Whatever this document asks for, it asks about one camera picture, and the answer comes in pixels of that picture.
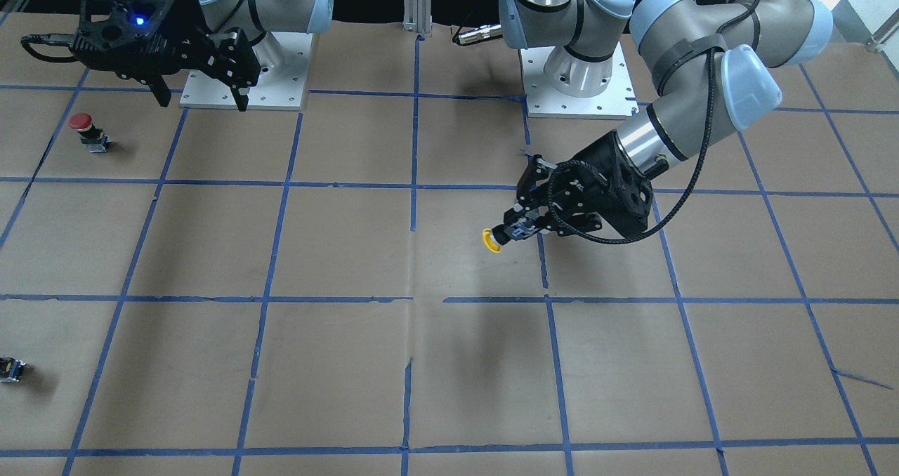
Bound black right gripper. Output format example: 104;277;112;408
72;0;261;112

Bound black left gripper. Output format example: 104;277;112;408
503;131;655;242

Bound yellow push button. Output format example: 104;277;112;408
481;224;513;254

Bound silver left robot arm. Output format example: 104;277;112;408
483;0;834;251

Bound red push button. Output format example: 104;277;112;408
67;112;110;154

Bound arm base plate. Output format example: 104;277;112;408
180;32;313;111
519;44;638;119

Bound black braided cable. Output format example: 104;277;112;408
546;0;773;244
20;34;88;63

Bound silver cable connector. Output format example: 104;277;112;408
452;24;503;46

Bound aluminium frame post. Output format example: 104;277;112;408
402;0;431;37

